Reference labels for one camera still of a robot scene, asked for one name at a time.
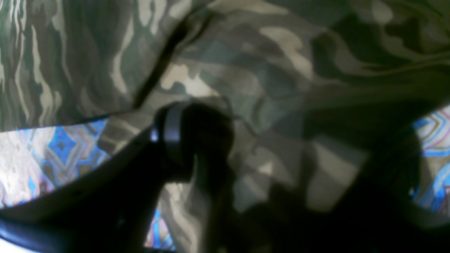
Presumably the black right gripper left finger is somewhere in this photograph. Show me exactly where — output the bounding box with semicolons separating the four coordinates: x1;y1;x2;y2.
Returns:
0;102;233;253

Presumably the patterned tile tablecloth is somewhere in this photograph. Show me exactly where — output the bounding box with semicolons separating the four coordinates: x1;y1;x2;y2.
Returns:
0;105;450;253

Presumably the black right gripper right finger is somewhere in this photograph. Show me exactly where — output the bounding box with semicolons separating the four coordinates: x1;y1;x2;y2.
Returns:
246;119;449;253

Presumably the camouflage T-shirt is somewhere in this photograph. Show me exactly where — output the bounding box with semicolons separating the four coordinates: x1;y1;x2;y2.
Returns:
1;0;450;253

